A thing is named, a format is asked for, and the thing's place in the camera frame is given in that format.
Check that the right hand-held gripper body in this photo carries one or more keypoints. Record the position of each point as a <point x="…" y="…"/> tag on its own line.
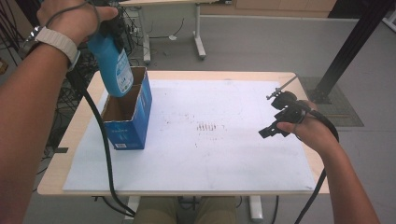
<point x="288" y="110"/>

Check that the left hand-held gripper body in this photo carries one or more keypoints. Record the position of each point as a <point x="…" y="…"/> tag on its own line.
<point x="115" y="29"/>

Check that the blue bottle with white cap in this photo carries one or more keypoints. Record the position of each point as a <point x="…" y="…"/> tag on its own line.
<point x="113" y="70"/>

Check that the blue cardboard box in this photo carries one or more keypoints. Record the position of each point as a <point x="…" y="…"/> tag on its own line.
<point x="130" y="127"/>

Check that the person's right hand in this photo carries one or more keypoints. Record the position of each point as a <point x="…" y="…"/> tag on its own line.
<point x="311" y="132"/>

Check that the person's left hand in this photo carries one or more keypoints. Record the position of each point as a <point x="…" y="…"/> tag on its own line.
<point x="68" y="18"/>

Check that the computer tower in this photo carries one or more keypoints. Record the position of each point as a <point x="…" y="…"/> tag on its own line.
<point x="129" y="31"/>

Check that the grey floor mat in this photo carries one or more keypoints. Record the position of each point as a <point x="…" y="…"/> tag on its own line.
<point x="345" y="109"/>

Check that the white paper scrap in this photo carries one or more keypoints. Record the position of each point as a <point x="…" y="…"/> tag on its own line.
<point x="172" y="37"/>

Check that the white board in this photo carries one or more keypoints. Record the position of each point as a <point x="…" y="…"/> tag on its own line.
<point x="218" y="155"/>

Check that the white desk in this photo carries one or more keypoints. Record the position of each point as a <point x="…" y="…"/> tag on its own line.
<point x="199" y="40"/>

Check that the person's right leg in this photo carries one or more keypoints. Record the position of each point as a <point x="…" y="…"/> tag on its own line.
<point x="216" y="211"/>

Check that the person's leg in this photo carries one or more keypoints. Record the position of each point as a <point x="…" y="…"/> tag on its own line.
<point x="155" y="211"/>
<point x="216" y="211"/>

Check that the light wooden table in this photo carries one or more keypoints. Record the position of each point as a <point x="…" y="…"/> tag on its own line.
<point x="54" y="175"/>

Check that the person's left leg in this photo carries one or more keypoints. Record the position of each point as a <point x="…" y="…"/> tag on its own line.
<point x="155" y="211"/>

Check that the black metal frame post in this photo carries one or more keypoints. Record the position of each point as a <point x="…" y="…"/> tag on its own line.
<point x="29" y="9"/>
<point x="351" y="46"/>

